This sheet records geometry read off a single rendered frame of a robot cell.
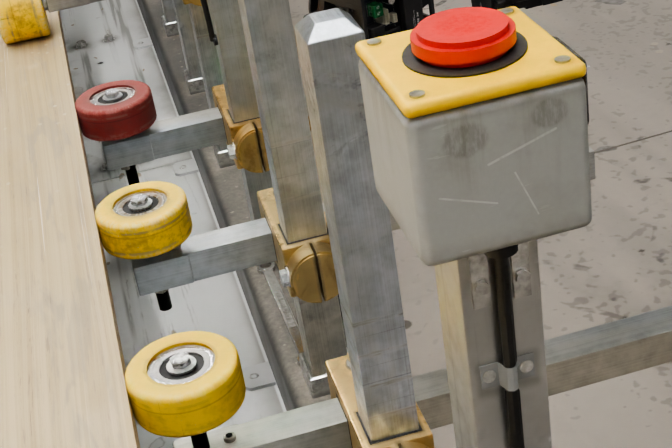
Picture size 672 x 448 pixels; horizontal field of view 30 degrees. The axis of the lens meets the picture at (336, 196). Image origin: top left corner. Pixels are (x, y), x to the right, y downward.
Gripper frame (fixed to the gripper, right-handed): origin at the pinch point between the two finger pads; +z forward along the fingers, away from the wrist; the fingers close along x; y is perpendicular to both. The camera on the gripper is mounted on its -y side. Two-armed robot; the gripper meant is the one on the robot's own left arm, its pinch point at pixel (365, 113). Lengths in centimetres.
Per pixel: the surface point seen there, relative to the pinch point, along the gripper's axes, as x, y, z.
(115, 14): 30, -130, 31
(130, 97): -10.7, -27.4, 2.6
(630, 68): 168, -133, 93
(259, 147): -1.7, -18.5, 9.0
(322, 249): -10.0, 6.0, 7.0
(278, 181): -11.4, 3.2, 0.9
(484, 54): -27, 52, -29
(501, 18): -25, 51, -30
